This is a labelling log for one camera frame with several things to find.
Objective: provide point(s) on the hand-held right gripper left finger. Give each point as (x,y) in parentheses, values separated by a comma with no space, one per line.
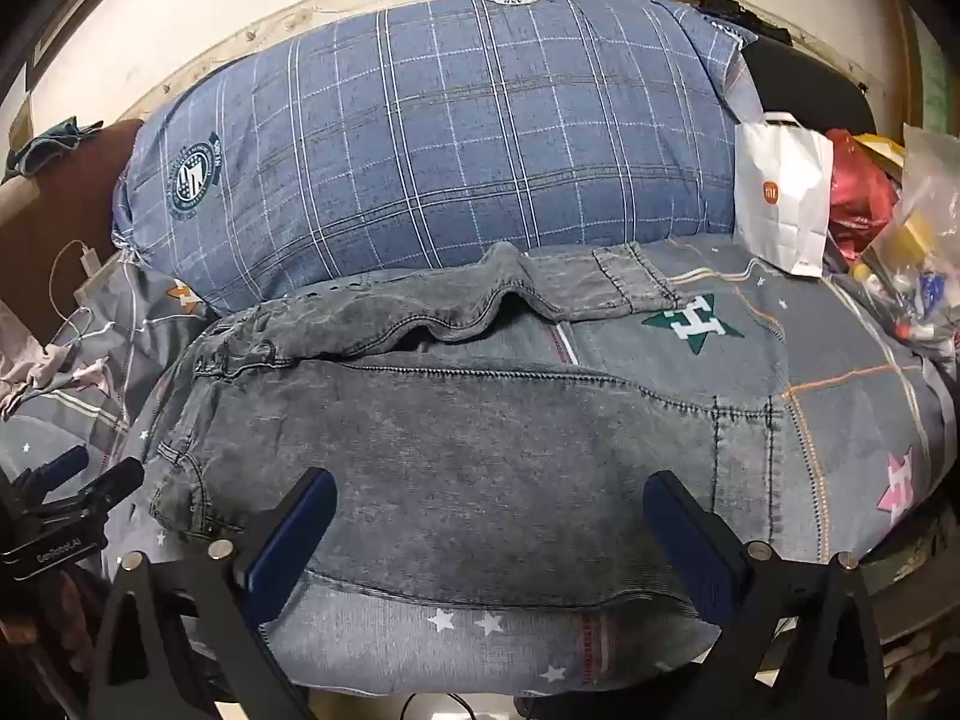
(289,540)

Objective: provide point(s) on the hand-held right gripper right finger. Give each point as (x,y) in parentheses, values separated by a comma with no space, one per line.
(690,547)

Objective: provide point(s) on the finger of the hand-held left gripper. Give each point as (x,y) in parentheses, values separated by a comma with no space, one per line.
(109,489)
(64,465)

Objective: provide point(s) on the grey denim pants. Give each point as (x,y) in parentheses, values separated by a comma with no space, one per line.
(487,450)

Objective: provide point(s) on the pink floral cloth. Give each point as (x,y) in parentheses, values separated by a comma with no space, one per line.
(37,375)

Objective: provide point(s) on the grey printed bedsheet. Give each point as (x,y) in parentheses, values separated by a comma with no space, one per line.
(825,360)

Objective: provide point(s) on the brown wooden headboard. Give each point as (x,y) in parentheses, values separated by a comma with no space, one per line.
(52,217)

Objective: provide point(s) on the dark green cloth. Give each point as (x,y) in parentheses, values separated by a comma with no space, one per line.
(45,146)

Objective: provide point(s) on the white paper bag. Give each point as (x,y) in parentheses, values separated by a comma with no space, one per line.
(784,202)

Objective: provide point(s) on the clear plastic bag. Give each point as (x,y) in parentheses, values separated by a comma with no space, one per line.
(926,240)

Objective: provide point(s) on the red plastic bag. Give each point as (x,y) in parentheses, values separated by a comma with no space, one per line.
(859,187)

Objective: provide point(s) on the black chair back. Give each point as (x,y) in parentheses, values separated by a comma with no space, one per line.
(810,82)

